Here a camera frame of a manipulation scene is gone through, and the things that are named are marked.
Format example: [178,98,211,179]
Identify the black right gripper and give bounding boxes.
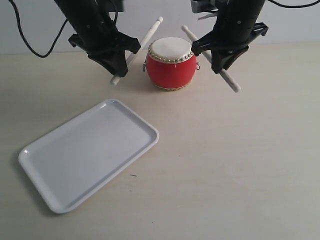
[191,0,268,74]

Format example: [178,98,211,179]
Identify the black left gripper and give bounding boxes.
[67,12,141,77]

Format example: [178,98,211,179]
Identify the white drumstick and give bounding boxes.
[181,24,242,94]
[109,16,164,87]

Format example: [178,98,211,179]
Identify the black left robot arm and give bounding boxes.
[55,0,141,77]

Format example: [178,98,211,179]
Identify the small red drum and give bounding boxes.
[143,37,200,91]

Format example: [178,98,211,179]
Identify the white plastic tray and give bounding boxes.
[18,99,159,214]

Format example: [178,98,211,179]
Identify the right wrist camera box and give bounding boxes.
[190,0,219,21]

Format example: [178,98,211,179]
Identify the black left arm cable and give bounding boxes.
[8,0,120,58]

